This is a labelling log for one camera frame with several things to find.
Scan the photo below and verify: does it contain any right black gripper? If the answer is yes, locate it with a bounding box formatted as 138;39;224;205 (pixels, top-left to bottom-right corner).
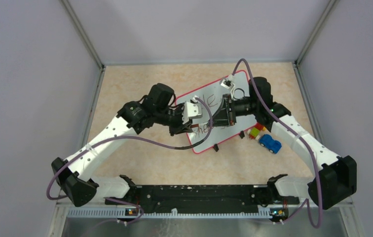
207;94;258;127

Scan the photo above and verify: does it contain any pink-framed whiteboard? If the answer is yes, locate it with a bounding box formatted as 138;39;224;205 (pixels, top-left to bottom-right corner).
174;69;259;155

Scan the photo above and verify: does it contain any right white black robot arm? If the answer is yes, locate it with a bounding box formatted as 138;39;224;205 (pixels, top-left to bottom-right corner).
212;75;357;210

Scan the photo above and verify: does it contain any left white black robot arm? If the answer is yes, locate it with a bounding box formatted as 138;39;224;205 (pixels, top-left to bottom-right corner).
49;83;202;207

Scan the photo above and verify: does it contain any colourful toy brick figure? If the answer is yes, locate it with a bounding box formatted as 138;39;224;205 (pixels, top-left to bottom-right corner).
247;122;266;140

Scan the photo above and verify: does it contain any blue toy car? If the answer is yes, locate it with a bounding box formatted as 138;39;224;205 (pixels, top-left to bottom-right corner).
259;134;282;154

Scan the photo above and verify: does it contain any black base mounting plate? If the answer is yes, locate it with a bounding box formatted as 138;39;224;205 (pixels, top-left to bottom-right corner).
121;185;300;214

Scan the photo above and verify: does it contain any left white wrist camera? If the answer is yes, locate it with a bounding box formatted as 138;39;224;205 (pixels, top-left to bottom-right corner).
183;95;203;120

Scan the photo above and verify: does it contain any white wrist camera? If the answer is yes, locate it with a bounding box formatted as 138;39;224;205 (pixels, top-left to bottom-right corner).
220;75;235;90
183;95;203;120

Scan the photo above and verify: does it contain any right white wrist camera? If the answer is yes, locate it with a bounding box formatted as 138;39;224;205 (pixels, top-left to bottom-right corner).
220;75;235;90

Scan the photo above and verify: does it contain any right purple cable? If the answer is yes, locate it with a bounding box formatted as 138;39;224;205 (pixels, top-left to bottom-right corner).
231;58;324;229

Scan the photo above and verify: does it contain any aluminium frame rail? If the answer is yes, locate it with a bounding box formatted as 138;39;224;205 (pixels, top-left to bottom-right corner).
49;185;366;237

